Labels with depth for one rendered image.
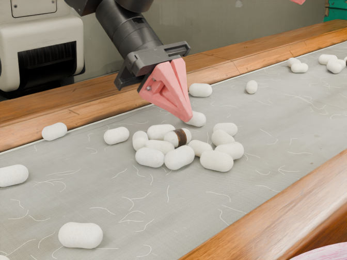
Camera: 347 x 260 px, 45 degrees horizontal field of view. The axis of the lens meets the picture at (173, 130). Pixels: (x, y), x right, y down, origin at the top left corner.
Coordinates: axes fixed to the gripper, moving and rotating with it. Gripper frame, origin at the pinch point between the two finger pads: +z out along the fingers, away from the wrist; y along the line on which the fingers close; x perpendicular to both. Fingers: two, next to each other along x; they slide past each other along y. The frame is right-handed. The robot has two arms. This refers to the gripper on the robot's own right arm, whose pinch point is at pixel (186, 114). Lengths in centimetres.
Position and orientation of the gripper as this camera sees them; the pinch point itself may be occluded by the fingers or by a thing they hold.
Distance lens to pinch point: 55.8
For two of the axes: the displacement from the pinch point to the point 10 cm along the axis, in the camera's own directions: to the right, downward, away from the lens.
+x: -4.2, 5.3, 7.4
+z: 5.3, 8.0, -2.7
